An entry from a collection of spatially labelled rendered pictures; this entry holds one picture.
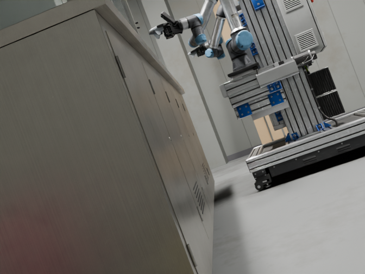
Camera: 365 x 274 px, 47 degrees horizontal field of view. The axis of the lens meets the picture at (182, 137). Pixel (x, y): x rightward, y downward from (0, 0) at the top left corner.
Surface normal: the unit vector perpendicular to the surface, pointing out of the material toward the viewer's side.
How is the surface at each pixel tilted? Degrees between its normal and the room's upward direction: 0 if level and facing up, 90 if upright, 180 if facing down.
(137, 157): 90
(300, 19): 90
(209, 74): 90
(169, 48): 90
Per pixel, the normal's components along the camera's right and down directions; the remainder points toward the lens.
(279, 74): -0.22, 0.07
